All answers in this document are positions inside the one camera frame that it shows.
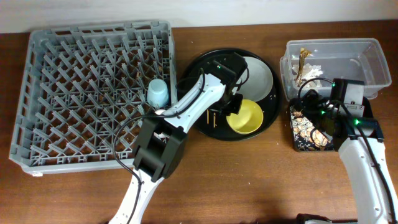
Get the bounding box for wooden chopstick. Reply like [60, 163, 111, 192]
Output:
[206, 110, 210, 124]
[213, 112, 216, 128]

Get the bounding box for white paper napkin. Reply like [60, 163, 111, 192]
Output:
[292, 63, 323, 87]

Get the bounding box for black rectangular tray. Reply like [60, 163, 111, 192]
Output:
[289, 92, 384, 152]

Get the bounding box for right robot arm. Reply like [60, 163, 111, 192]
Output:
[295, 78, 397, 223]

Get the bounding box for pink plastic cup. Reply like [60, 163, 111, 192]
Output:
[155, 109, 165, 116]

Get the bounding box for round black serving tray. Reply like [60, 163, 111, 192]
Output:
[178, 48, 283, 141]

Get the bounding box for food scraps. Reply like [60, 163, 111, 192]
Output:
[289, 106, 334, 152]

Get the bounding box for gold foil wrapper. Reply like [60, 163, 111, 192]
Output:
[295, 48, 312, 87]

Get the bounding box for clear plastic bin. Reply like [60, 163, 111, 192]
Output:
[280, 38, 392, 101]

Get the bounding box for grey round plate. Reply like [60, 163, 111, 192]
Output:
[237, 56, 273, 102]

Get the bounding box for yellow bowl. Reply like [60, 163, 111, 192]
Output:
[226, 99, 264, 134]

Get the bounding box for grey plastic dishwasher rack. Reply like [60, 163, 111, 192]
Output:
[9, 21, 177, 176]

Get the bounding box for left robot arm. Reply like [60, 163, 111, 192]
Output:
[110, 53, 249, 223]

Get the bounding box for light blue plastic cup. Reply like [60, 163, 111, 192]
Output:
[147, 79, 169, 108]

